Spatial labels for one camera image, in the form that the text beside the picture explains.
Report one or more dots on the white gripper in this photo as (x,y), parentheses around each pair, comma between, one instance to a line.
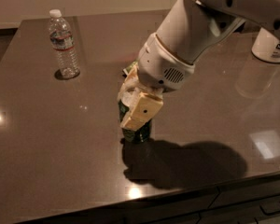
(160,65)

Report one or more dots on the green soda can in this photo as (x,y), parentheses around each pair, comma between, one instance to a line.
(136,137)

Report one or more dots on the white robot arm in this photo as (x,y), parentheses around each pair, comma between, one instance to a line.
(191,27)

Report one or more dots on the clear plastic water bottle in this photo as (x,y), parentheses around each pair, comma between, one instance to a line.
(62,41)

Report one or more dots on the green chip bag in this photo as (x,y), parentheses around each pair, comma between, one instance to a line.
(128,69)

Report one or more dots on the black drawer handle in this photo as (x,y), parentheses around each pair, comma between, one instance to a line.
(270,209)

